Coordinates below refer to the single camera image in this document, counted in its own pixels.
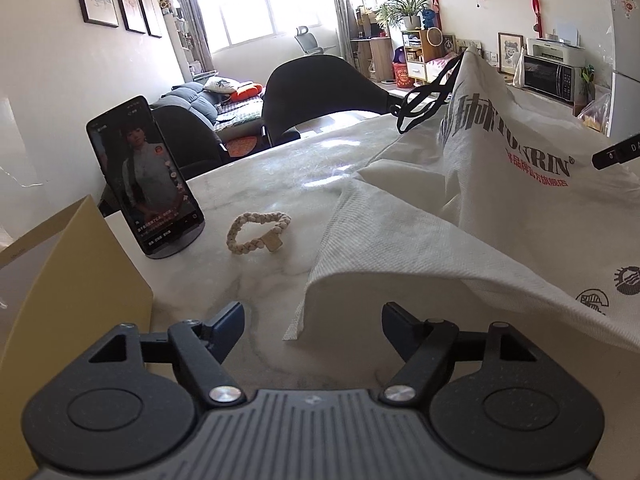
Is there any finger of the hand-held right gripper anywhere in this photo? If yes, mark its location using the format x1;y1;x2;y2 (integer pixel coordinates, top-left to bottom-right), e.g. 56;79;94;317
591;141;626;170

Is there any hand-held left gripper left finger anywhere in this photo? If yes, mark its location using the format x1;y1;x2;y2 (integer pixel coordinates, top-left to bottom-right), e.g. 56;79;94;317
87;301;247;406

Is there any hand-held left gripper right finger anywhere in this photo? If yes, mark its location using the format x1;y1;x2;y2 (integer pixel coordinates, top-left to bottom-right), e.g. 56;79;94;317
381;301;538;405

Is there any beige braided rope bracelet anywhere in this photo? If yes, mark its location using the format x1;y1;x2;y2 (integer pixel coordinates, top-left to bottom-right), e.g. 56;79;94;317
226;211;292;257

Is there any white shopping bag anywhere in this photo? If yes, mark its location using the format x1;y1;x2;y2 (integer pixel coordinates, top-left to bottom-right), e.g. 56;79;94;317
282;45;640;351

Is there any clear bag of yellow food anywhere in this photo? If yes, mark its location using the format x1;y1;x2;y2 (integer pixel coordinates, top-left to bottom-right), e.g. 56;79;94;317
579;92;612;133

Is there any white refrigerator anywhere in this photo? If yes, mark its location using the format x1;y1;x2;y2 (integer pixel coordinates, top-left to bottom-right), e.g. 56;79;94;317
607;0;640;141

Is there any black microwave oven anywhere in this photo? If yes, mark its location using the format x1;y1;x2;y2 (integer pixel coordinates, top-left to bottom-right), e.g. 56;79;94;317
522;55;583;106

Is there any round grey phone stand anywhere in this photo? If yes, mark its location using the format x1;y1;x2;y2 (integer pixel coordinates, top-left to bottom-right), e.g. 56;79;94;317
145;220;207;260

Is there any white printer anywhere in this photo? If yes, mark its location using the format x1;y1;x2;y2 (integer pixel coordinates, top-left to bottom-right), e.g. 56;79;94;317
526;32;586;68

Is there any framed bear picture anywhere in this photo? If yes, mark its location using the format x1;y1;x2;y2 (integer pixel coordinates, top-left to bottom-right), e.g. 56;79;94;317
497;32;524;75

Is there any yellow cardboard box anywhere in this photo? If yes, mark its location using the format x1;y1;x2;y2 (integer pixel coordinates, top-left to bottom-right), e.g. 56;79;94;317
0;195;154;391

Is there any black smartphone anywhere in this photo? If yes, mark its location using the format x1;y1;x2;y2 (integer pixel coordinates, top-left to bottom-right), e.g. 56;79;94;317
86;95;206;258

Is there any red patterned cushion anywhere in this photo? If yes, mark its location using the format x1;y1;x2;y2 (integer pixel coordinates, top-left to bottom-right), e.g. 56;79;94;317
225;137;258;157

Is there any pink cloth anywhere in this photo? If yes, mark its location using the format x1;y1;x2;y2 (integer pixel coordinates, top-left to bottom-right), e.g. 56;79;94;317
425;52;461;73

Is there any black dining chair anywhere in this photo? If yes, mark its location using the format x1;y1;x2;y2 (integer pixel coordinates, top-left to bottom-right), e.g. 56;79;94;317
150;105;232;181
261;55;396;147

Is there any wooden shelf unit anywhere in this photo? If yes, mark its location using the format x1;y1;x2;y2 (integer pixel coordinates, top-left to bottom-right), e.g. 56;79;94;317
401;29;446;86

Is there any dark grey sofa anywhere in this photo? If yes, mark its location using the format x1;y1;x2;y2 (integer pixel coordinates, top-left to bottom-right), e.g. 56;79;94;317
150;77;266;141

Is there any white sofa pillow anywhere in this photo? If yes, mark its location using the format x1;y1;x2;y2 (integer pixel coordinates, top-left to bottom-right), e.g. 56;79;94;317
202;77;241;95

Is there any potted green plant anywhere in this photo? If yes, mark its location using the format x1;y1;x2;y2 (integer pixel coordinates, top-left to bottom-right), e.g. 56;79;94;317
376;0;432;31

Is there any wooden desk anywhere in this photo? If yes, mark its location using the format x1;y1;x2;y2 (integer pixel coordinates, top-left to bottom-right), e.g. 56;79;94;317
350;35;393;83

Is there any white bookshelf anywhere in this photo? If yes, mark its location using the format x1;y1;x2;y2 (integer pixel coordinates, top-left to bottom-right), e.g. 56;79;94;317
160;0;201;81

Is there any white office chair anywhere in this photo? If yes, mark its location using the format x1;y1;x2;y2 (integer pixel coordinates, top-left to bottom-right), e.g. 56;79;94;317
293;26;337;56

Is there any grey curtain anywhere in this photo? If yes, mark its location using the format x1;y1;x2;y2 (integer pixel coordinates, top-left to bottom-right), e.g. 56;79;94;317
172;0;216;73
325;0;357;61

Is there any window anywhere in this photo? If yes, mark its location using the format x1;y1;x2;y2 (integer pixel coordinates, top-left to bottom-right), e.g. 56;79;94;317
192;0;341;53

